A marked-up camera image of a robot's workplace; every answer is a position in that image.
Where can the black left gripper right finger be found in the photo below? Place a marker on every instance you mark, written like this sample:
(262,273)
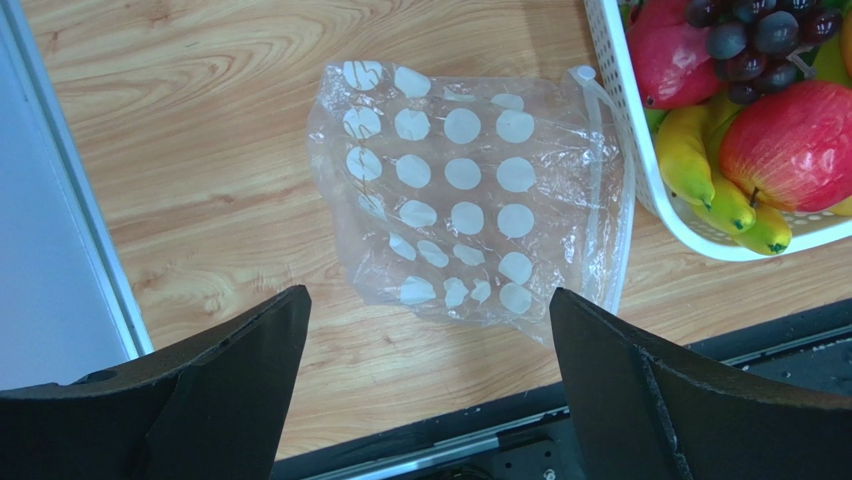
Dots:
(646,408)

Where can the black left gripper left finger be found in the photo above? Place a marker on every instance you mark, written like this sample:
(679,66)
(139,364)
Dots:
(212,406)

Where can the clear dotted zip bag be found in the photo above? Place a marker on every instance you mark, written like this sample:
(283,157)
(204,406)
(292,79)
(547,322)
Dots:
(472,200)

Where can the red apple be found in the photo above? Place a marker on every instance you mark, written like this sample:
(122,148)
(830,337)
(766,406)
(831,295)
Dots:
(792,150)

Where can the dark purple grape bunch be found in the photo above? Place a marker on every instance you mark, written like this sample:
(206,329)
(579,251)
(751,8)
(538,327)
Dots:
(762,47)

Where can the white perforated fruit basket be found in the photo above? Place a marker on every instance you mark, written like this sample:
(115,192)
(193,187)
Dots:
(737,116)

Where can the yellow banana bunch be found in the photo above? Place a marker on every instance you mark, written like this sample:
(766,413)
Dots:
(687,145)

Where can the pink dragon fruit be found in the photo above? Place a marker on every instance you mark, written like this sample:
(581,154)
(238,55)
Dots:
(669,57)

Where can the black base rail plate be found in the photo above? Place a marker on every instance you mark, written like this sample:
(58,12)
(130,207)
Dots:
(531,435)

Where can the aluminium frame post left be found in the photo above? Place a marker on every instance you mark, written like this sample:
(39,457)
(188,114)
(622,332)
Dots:
(84,306)

